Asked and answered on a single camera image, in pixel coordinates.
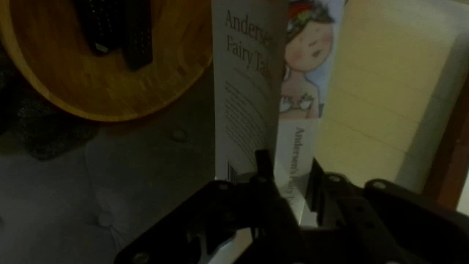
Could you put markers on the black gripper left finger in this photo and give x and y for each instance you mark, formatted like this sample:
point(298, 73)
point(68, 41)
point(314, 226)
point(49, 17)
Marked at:
point(263, 166)

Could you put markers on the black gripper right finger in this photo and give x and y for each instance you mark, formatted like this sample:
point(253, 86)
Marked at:
point(317, 188)

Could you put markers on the white fairy tales book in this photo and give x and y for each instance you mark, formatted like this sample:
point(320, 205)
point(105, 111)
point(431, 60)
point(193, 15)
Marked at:
point(250, 88)

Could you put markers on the black object in bowl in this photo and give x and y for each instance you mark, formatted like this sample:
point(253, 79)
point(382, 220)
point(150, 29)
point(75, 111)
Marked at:
point(122, 29)

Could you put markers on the round wooden bowl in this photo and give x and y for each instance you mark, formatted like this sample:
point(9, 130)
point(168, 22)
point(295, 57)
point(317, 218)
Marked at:
point(74, 82)

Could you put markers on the gray tufted sofa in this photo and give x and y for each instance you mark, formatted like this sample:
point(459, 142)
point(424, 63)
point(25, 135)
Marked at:
point(122, 185)

